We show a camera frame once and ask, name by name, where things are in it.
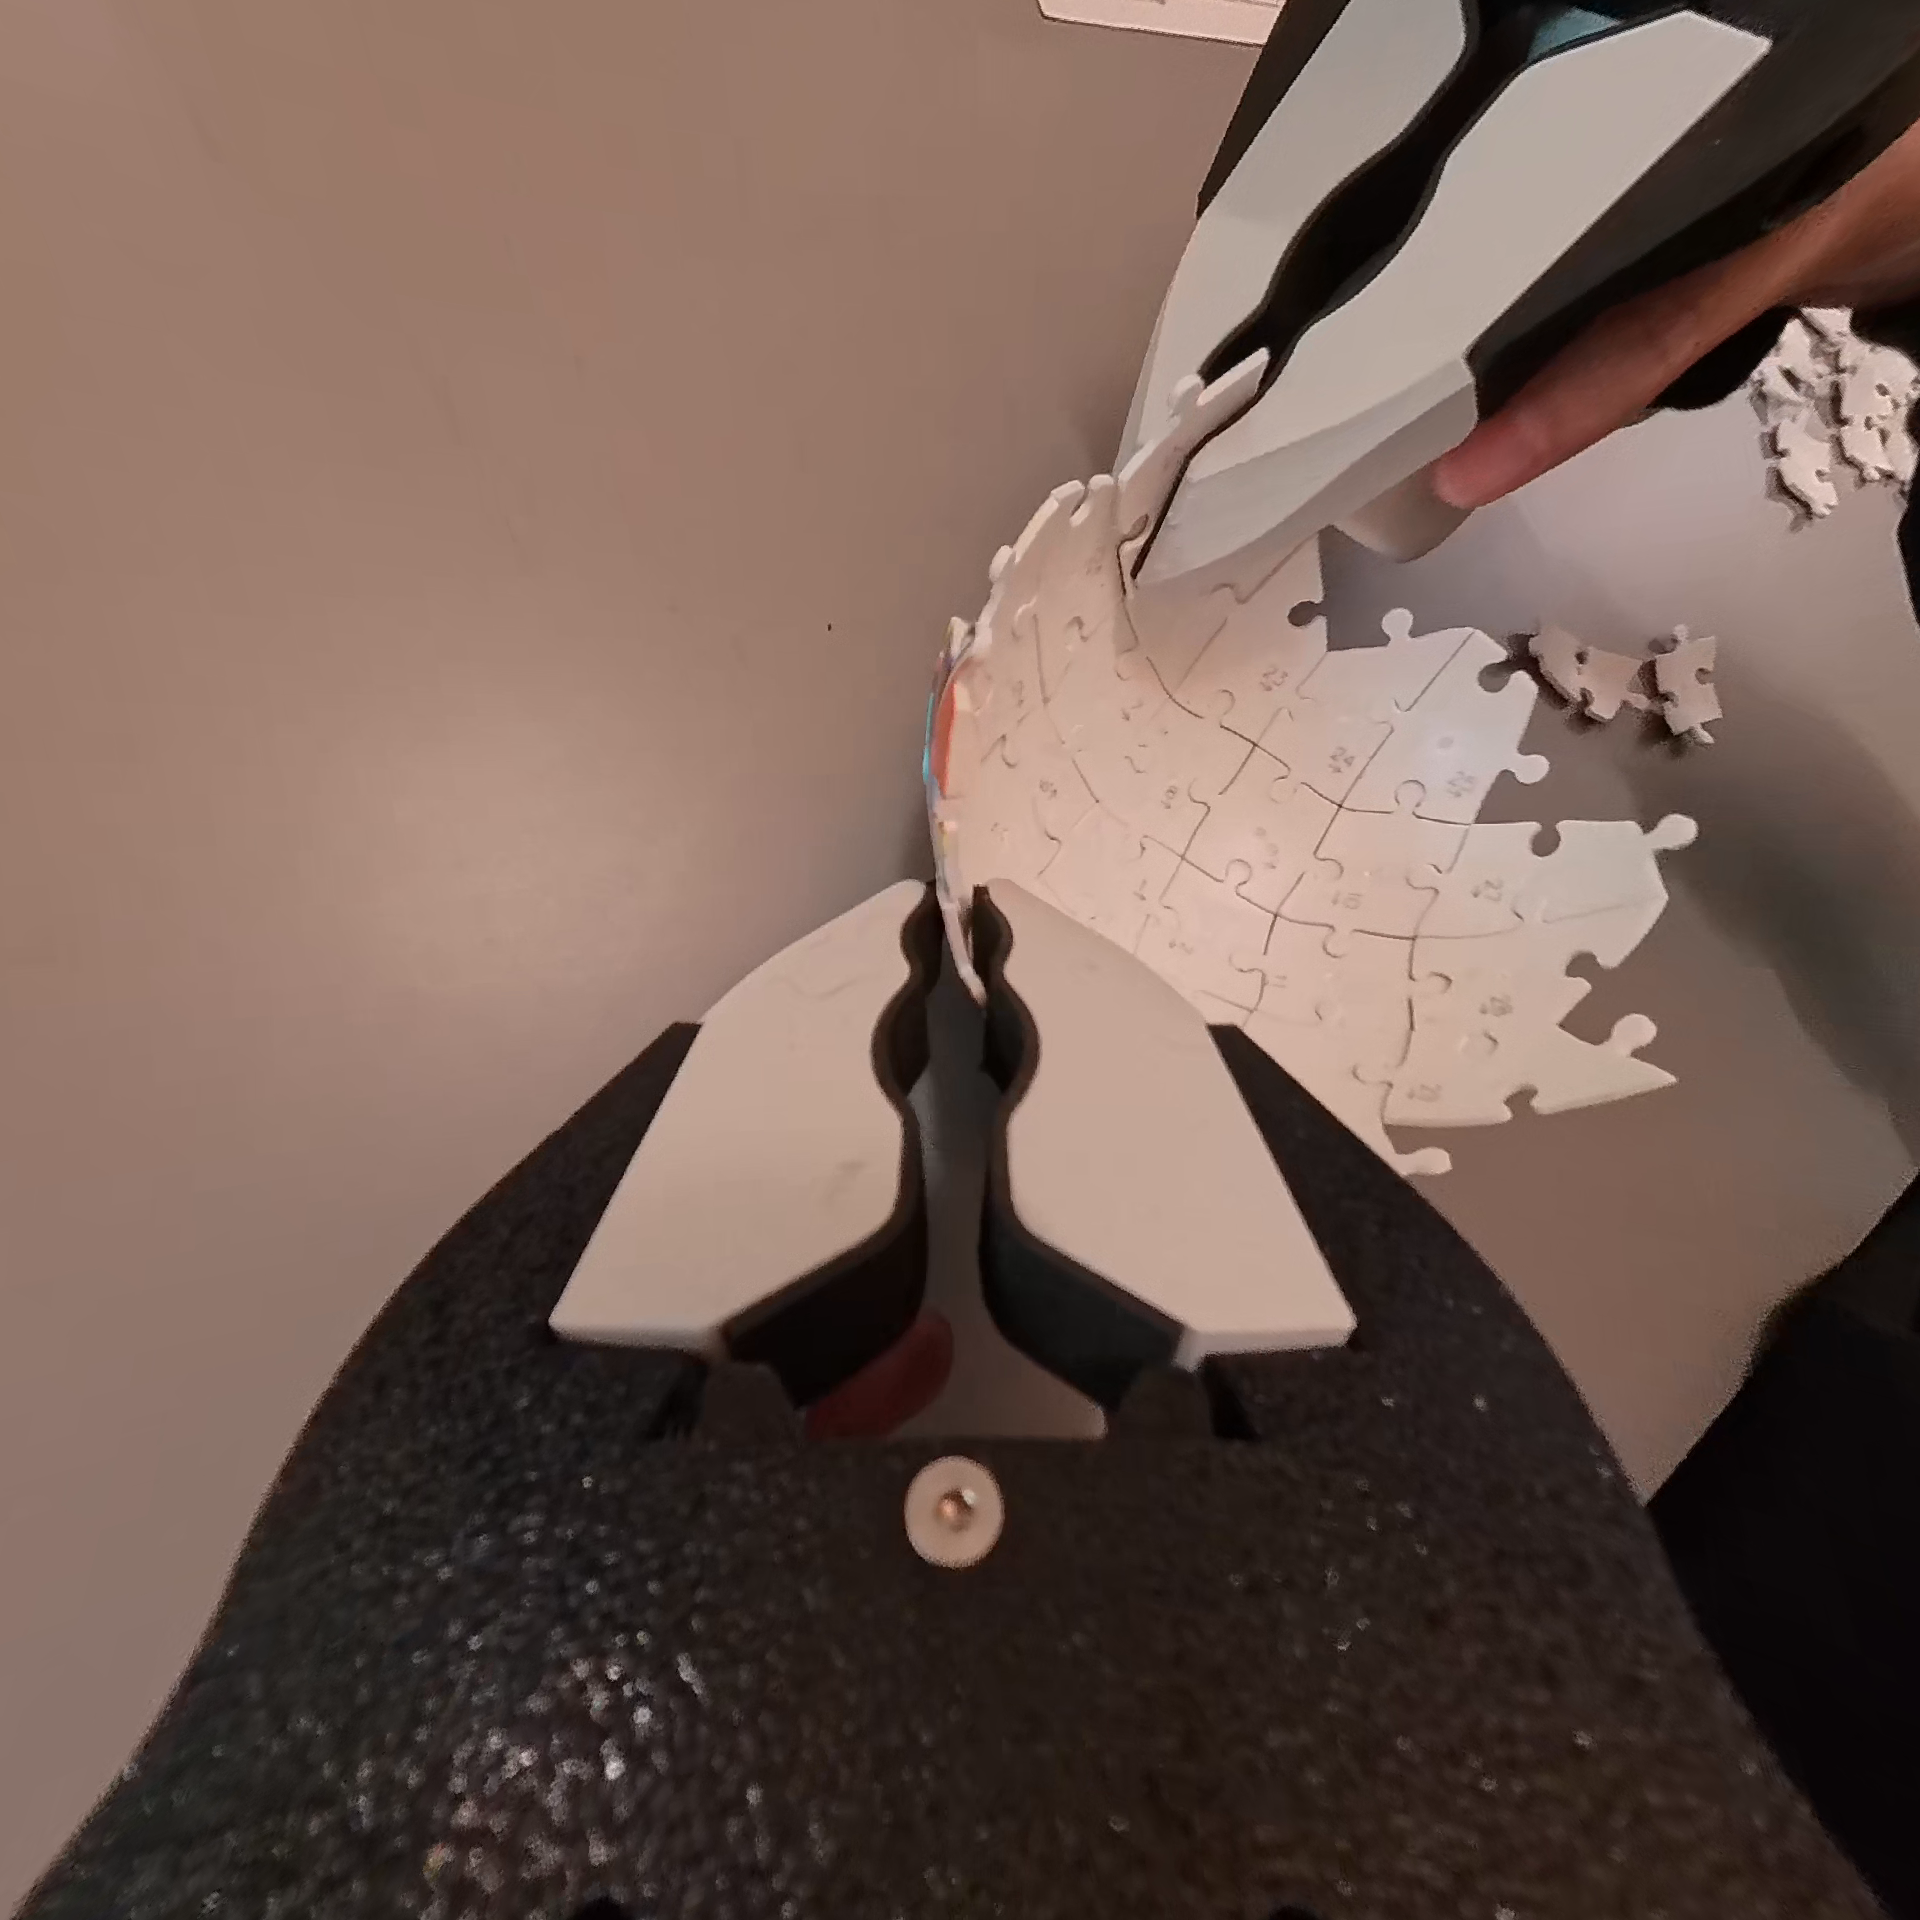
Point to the person's left hand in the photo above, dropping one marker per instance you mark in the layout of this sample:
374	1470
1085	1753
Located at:
893	1377

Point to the person's right hand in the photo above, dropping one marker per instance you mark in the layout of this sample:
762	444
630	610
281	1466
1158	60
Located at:
1575	390

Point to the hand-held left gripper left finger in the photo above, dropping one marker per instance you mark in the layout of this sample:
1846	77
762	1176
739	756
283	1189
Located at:
750	1170

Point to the white printed paper leaflet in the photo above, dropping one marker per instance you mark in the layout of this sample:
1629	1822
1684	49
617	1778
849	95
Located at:
1155	9

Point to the single white puzzle piece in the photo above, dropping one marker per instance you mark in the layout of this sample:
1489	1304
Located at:
1583	672
1184	443
1684	687

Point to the pile of white puzzle pieces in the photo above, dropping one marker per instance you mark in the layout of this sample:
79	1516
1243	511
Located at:
1838	404

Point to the partly built white puzzle ball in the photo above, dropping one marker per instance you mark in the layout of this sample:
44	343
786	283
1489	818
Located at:
1321	841

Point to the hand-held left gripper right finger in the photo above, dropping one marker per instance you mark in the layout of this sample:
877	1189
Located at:
1155	1185

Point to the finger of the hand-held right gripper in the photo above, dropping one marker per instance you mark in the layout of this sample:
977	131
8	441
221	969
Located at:
1501	271
1321	135

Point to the person's black clothing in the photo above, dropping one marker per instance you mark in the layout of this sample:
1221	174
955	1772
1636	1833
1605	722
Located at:
1801	1500

